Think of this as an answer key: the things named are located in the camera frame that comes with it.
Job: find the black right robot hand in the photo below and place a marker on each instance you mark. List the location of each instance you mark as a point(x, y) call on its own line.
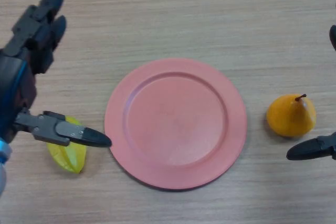
point(309, 149)

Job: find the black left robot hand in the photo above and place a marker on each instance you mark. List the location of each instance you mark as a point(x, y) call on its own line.
point(18, 77)

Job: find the pink round plate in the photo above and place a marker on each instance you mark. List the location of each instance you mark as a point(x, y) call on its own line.
point(176, 124)

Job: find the yellow starfruit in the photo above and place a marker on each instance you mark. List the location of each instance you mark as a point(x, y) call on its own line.
point(67, 158)

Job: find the yellow pear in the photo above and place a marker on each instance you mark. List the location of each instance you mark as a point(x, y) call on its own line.
point(288, 116)

